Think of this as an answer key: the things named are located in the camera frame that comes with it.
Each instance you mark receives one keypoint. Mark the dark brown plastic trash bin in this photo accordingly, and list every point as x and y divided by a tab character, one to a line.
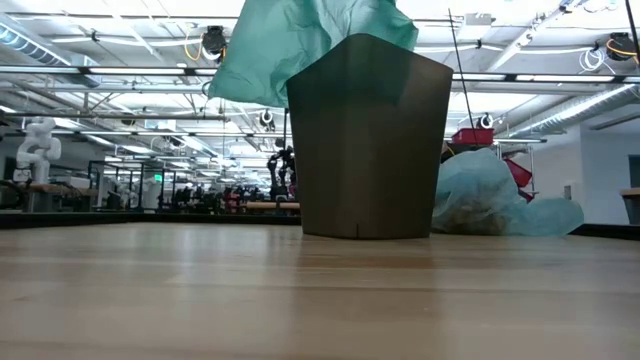
370	165

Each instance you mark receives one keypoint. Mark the teal green trash bag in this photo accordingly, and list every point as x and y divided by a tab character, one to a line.
280	50

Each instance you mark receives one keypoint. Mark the light blue trash bag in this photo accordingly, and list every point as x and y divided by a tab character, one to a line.
480	195

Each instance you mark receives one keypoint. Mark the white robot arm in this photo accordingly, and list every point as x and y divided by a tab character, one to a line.
37	147

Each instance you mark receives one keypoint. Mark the wood-top table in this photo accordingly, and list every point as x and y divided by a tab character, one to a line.
270	205

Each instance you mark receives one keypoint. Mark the red storage bin rack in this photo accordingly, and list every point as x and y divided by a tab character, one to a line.
472	136

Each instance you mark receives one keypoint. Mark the wood-top grey workbench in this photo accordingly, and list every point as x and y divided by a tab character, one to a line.
60	189

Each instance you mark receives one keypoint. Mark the black aluminium table frame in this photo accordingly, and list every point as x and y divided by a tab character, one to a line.
150	218

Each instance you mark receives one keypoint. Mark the ribbed white ventilation duct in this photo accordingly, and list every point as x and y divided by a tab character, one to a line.
575	111

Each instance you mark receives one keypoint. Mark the grey ceiling air duct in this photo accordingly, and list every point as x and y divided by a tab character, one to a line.
30	47

